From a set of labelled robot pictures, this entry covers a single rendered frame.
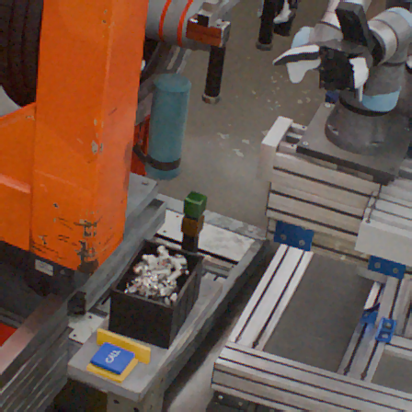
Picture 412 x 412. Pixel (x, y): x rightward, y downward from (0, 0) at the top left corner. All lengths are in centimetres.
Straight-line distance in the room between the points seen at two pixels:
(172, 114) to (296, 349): 64
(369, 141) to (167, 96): 56
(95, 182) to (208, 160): 158
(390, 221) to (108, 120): 62
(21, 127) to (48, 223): 21
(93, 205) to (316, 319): 81
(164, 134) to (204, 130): 126
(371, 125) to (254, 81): 202
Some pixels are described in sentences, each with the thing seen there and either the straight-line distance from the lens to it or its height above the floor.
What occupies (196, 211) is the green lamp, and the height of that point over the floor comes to 64.
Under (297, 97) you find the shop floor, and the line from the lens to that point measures 440.
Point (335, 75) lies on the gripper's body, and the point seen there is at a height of 119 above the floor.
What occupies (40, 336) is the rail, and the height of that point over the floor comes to 37.
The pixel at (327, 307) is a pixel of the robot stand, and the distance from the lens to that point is 304.
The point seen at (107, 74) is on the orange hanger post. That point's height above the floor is 101.
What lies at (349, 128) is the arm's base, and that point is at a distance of 247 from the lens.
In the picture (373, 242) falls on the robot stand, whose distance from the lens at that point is 245.
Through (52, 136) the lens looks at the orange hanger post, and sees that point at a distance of 238.
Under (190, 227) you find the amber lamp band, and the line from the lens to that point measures 257.
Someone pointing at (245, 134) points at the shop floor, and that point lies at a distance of 410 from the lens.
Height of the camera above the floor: 207
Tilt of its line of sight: 34 degrees down
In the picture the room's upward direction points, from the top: 8 degrees clockwise
